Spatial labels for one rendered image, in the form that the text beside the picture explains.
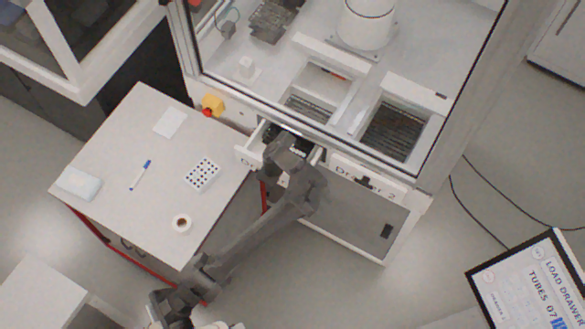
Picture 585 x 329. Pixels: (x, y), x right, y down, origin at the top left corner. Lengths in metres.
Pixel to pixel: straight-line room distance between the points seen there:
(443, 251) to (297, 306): 0.79
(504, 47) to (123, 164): 1.45
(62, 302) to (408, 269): 1.61
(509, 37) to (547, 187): 2.04
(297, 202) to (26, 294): 1.18
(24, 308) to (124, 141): 0.71
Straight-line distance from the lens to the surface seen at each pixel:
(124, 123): 2.21
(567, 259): 1.63
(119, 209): 2.05
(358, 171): 1.86
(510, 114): 3.31
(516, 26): 1.16
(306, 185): 1.20
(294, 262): 2.68
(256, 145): 1.98
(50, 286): 2.03
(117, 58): 2.28
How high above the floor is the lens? 2.57
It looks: 64 degrees down
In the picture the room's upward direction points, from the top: 1 degrees clockwise
